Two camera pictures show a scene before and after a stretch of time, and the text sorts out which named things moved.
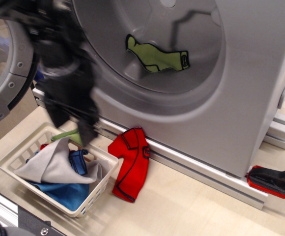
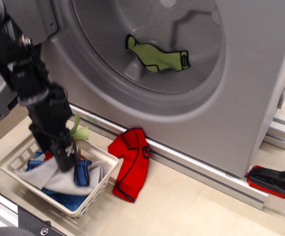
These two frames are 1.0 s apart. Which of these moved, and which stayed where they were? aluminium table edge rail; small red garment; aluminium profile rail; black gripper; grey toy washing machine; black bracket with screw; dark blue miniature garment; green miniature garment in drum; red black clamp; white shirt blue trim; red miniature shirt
Moved: white shirt blue trim; small red garment; dark blue miniature garment; black gripper
Stayed: aluminium table edge rail; green miniature garment in drum; black bracket with screw; aluminium profile rail; grey toy washing machine; red miniature shirt; red black clamp
